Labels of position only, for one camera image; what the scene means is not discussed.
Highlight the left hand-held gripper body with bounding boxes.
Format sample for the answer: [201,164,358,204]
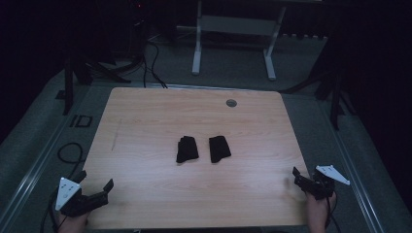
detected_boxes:
[54,177,110,218]

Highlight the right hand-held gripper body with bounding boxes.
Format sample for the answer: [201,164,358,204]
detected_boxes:
[293,164,351,200]

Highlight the black sock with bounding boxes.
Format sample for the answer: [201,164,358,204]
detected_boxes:
[208,135,232,164]
[175,135,200,164]

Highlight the person's right hand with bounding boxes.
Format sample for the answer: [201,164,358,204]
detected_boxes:
[306,191,336,224]

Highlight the person's left hand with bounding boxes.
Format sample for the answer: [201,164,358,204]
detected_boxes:
[57,213,88,233]

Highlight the black metal stand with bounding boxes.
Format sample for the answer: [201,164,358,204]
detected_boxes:
[280,67,357,132]
[55,52,132,117]

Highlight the dark equipment with red light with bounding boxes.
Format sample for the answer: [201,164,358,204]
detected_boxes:
[127,0,152,66]

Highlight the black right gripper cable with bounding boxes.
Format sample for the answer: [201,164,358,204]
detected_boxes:
[325,191,342,233]

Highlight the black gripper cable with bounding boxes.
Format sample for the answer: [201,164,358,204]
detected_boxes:
[40,190,67,233]
[325,191,342,233]

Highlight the black looped floor cable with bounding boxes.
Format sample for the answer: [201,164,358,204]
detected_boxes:
[56,142,86,179]

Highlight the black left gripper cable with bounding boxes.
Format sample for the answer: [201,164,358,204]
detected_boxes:
[40,190,67,233]

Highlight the metal floor rail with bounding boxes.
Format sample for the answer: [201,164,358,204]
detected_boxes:
[319,100,387,233]
[0,120,74,233]

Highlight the black cables on floor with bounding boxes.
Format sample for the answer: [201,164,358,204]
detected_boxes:
[141,40,169,89]

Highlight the white desk frame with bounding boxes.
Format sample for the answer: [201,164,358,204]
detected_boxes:
[190,0,288,82]

